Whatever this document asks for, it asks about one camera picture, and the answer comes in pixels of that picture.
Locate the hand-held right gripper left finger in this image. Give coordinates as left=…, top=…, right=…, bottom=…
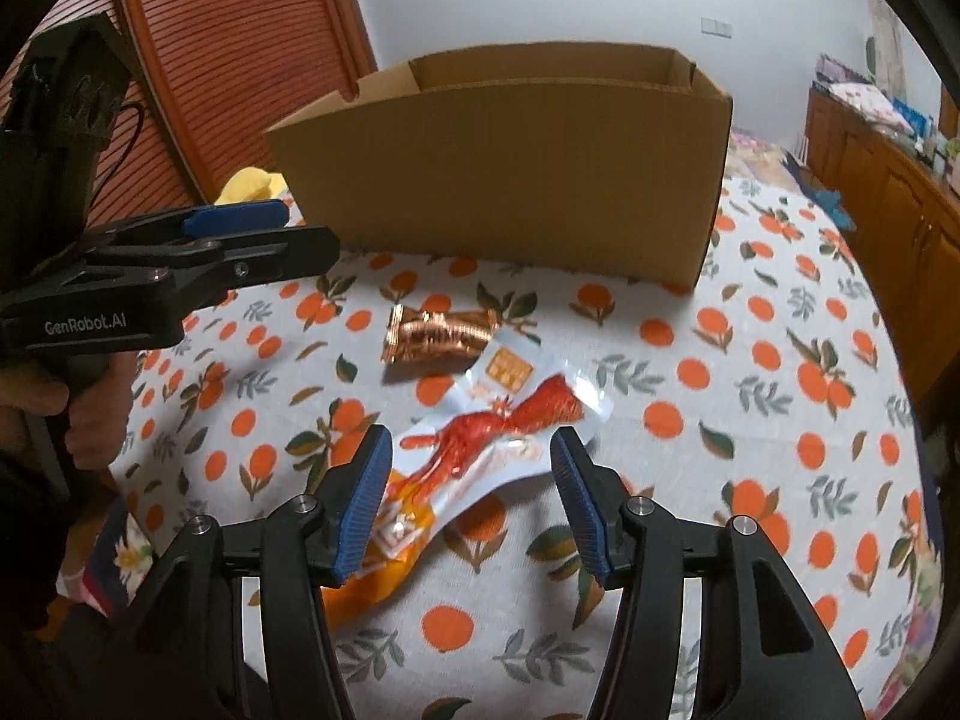
left=120, top=424, right=395, bottom=720

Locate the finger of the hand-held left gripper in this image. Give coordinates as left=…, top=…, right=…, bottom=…
left=172, top=225, right=340, bottom=312
left=79, top=199, right=290, bottom=256

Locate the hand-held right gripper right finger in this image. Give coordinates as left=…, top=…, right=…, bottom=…
left=550, top=426, right=863, bottom=720

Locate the orange snack packet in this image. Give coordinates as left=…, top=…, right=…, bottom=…
left=319, top=469, right=437, bottom=631

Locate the white packet with red snack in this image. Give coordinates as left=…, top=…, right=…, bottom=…
left=397, top=330, right=614, bottom=533

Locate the copper foil snack packet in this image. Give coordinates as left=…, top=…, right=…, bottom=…
left=382, top=305, right=502, bottom=365

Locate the brown cardboard box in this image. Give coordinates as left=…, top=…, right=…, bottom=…
left=264, top=41, right=734, bottom=293

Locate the person's left hand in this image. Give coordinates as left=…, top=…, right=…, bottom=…
left=0, top=356, right=134, bottom=470

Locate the yellow plush toy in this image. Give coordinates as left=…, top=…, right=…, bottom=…
left=216, top=167, right=287, bottom=205

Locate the wooden slatted wardrobe door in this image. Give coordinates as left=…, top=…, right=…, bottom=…
left=0, top=0, right=376, bottom=226

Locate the orange fruit print bedsheet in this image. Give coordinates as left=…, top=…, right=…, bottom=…
left=105, top=180, right=938, bottom=720

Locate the floral patterned cloth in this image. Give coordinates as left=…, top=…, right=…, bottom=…
left=60, top=499, right=155, bottom=608

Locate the blue cloth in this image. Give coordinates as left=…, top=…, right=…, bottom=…
left=814, top=191, right=852, bottom=230

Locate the floral blanket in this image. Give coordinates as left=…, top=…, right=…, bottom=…
left=724, top=131, right=811, bottom=181

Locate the wooden dresser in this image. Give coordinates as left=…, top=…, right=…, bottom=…
left=806, top=86, right=960, bottom=406

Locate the folded dotted cloth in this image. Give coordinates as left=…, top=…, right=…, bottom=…
left=829, top=82, right=912, bottom=128

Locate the light patterned curtain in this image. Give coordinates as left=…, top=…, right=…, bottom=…
left=862, top=0, right=912, bottom=98

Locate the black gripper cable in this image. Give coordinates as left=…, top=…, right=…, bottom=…
left=116, top=101, right=149, bottom=160

